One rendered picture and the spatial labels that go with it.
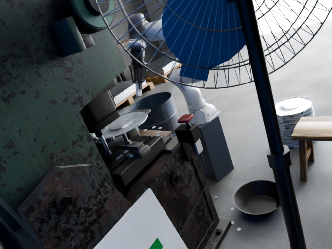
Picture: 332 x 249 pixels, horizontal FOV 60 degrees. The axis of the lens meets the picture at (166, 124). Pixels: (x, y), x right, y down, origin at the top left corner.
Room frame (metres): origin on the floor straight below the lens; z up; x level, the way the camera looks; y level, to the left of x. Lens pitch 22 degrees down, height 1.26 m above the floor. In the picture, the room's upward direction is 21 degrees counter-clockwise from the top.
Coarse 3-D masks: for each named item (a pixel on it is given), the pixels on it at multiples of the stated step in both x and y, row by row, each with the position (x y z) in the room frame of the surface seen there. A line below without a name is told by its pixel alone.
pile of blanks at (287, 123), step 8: (312, 104) 1.83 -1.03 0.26; (304, 112) 1.74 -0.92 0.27; (312, 112) 1.80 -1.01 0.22; (280, 120) 1.82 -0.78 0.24; (288, 120) 1.78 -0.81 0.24; (296, 120) 1.75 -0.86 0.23; (280, 128) 1.83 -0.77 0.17; (288, 128) 1.79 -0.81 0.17; (288, 136) 1.79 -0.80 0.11; (288, 144) 1.80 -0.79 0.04; (296, 144) 1.76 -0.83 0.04
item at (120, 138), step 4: (120, 136) 1.27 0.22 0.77; (96, 140) 1.30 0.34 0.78; (116, 140) 1.25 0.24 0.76; (120, 140) 1.26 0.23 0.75; (96, 144) 1.28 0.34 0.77; (100, 144) 1.25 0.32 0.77; (108, 144) 1.21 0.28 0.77; (112, 144) 1.23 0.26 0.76; (100, 148) 1.27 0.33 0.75; (112, 148) 1.22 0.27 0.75
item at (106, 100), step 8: (104, 96) 1.28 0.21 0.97; (112, 96) 1.35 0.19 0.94; (88, 104) 1.21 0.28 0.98; (96, 104) 1.24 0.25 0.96; (104, 104) 1.27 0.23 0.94; (112, 104) 1.30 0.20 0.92; (80, 112) 1.27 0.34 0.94; (88, 112) 1.23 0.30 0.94; (96, 112) 1.23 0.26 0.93; (104, 112) 1.25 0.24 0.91; (88, 120) 1.25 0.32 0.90; (96, 120) 1.21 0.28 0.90
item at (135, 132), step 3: (141, 111) 1.48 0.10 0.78; (147, 111) 1.44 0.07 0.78; (150, 111) 1.45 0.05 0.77; (135, 129) 1.38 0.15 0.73; (129, 132) 1.35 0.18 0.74; (132, 132) 1.36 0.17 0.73; (135, 132) 1.37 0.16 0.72; (138, 132) 1.39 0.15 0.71; (129, 135) 1.34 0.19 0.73; (132, 135) 1.35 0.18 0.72; (135, 135) 1.37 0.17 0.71; (138, 135) 1.38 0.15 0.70
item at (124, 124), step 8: (128, 112) 1.52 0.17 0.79; (136, 112) 1.49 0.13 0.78; (144, 112) 1.44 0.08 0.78; (120, 120) 1.44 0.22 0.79; (128, 120) 1.39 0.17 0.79; (136, 120) 1.36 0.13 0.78; (144, 120) 1.31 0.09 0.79; (112, 128) 1.36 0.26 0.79; (120, 128) 1.32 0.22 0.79; (128, 128) 1.29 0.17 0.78; (104, 136) 1.31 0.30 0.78; (112, 136) 1.27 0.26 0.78
